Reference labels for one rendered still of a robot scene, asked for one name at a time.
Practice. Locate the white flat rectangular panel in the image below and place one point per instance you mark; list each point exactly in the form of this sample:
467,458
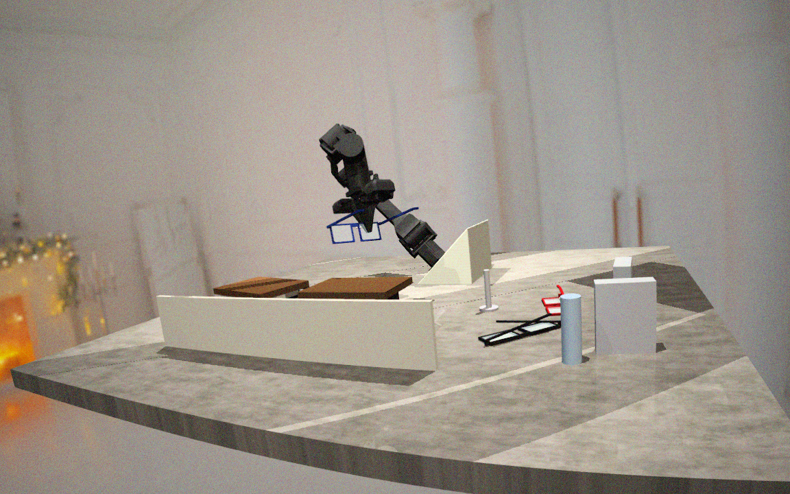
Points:
377,333

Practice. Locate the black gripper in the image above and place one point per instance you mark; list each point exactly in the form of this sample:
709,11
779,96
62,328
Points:
363,193

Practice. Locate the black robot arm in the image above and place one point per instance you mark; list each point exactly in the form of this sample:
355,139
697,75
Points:
342,142

